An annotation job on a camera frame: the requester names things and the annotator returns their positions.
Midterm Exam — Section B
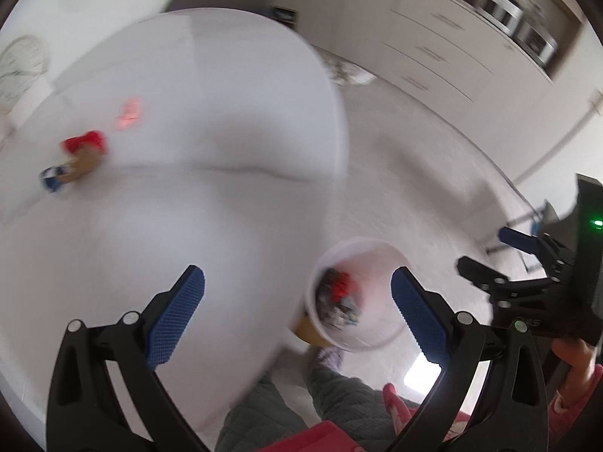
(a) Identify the blue patterned packet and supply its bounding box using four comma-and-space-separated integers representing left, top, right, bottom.
38, 166, 71, 194

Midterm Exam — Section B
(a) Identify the silver rice cooker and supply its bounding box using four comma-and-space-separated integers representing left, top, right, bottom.
513, 21, 560, 67

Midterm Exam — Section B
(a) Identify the pink garment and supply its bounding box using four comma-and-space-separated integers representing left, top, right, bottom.
254, 382, 472, 452

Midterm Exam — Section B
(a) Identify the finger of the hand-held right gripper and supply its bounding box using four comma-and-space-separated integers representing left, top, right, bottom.
455, 255, 552, 312
498, 226, 574, 270

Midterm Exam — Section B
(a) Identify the beige drawer cabinet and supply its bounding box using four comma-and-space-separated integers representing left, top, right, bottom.
379, 0, 556, 105

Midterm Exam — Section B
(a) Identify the yellow stool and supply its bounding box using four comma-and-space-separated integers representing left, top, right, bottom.
292, 311, 331, 347

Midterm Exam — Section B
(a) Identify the pale pink bin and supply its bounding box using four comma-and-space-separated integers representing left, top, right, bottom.
306, 238, 412, 353

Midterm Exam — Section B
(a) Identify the round white wall clock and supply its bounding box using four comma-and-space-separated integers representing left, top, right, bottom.
0, 35, 51, 115

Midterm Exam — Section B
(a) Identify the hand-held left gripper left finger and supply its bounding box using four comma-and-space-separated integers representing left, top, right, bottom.
46, 265, 207, 452

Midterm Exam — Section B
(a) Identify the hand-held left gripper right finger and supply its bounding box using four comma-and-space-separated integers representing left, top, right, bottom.
390, 266, 551, 452

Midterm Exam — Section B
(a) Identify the small red paper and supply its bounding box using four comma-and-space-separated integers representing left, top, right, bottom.
329, 274, 353, 301

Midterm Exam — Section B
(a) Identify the person's right hand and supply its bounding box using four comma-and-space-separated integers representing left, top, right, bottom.
550, 337, 598, 388

